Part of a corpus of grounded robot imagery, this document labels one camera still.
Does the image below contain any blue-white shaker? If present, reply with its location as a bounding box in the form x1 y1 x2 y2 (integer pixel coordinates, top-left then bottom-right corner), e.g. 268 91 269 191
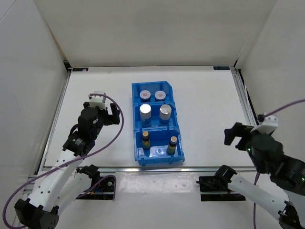
139 104 152 127
159 104 172 125

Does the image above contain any yellow-label brown bottle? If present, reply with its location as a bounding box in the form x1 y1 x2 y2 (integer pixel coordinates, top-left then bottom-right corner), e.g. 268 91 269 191
142 131 150 149
167 136 177 155

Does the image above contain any dark spice jar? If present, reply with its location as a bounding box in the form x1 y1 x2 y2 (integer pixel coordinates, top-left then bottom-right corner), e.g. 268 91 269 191
139 90 151 103
154 90 166 102

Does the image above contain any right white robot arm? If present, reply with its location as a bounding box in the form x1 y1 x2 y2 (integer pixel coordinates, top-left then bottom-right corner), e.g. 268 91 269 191
197 123 305 229

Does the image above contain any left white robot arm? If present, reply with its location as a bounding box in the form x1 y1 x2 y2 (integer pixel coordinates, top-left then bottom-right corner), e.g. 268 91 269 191
14 102 123 229

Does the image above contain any left blue corner label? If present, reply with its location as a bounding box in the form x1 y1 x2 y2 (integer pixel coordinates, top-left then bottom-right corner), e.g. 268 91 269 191
72 68 89 72

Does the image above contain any blue corner label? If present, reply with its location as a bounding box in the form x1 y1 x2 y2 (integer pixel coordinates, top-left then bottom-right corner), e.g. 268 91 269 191
213 66 230 71
72 68 89 72

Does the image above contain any blue three-compartment plastic bin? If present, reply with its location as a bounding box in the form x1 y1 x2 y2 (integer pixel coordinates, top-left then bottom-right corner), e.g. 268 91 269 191
132 81 185 166

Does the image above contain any right blue corner label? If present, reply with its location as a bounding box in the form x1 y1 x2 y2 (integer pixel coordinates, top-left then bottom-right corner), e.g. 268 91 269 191
213 66 230 71

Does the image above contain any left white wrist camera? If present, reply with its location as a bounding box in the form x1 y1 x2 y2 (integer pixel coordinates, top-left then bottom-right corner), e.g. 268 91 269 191
88 94 106 110

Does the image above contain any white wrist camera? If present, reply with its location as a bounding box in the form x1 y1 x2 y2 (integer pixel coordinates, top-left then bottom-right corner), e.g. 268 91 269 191
250 114 279 135
88 94 106 110

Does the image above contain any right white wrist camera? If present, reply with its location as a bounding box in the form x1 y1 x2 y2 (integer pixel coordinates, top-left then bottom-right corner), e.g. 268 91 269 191
250 114 279 135

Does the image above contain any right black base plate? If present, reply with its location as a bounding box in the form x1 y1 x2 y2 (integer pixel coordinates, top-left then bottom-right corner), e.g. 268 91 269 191
196 176 246 202

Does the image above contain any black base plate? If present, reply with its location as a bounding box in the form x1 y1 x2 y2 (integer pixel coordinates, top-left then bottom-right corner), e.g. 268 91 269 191
76 175 117 200
196 176 246 202

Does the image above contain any right aluminium side rail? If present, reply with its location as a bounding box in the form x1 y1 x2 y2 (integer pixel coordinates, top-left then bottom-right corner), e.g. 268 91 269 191
231 68 258 126

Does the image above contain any aluminium side rail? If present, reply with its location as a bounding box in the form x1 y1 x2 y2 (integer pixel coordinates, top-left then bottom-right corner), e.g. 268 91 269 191
34 68 71 175
231 68 258 126

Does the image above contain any left aluminium side rail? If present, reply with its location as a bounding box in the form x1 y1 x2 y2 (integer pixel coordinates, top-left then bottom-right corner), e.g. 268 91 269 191
34 68 71 175

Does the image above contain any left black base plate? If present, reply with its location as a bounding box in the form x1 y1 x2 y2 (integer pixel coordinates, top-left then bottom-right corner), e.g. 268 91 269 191
76 175 117 200

